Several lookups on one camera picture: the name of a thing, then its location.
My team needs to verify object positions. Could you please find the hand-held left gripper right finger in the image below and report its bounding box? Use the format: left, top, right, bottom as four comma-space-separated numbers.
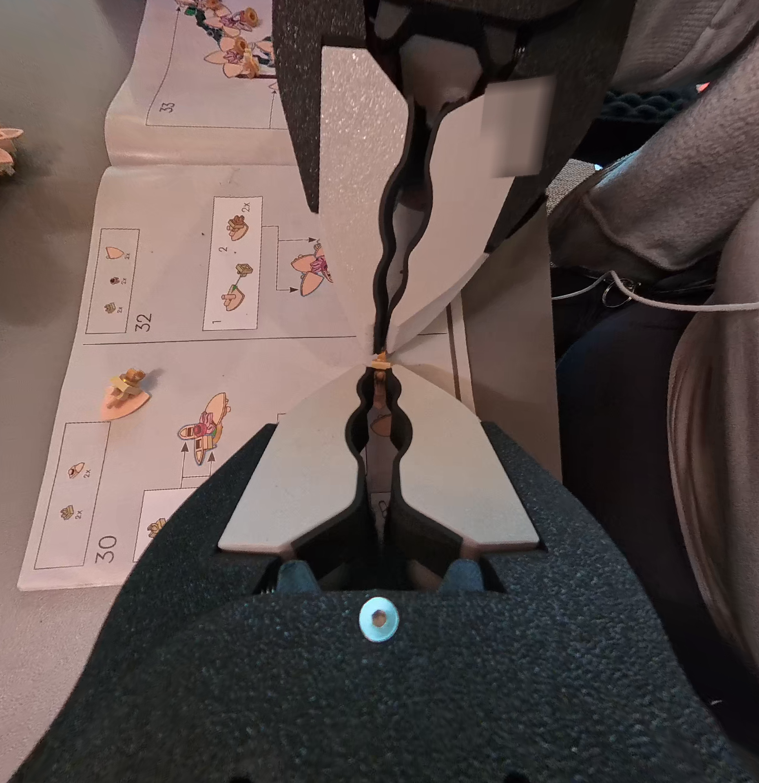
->
382, 364, 543, 560

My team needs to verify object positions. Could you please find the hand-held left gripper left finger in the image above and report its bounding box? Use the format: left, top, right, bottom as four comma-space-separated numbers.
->
218, 365, 374, 557

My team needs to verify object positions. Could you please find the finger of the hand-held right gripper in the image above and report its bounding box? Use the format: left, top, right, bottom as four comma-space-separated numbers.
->
379, 98, 515, 357
317, 46, 420, 357

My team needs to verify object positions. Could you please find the person's right forearm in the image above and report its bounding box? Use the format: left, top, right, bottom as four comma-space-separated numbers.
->
547, 55, 759, 273

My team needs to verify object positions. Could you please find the brick building instruction booklet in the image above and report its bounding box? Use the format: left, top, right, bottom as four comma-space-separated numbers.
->
17, 0, 564, 591

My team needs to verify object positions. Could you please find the black mesh chair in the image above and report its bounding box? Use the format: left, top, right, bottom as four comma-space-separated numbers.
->
602, 88, 692, 161

